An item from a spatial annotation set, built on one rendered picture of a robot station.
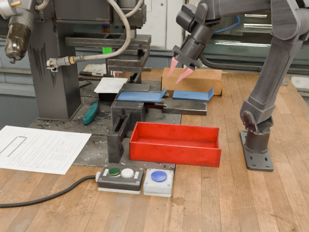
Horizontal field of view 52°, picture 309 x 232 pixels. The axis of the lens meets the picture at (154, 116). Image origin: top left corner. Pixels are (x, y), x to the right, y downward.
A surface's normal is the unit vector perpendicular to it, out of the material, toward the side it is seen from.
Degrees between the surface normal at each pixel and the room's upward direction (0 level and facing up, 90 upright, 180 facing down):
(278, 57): 99
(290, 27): 90
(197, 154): 90
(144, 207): 0
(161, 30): 90
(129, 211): 0
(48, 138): 1
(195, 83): 90
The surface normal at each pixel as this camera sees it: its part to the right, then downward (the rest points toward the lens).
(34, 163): 0.00, -0.89
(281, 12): -0.77, 0.29
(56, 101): -0.13, 0.46
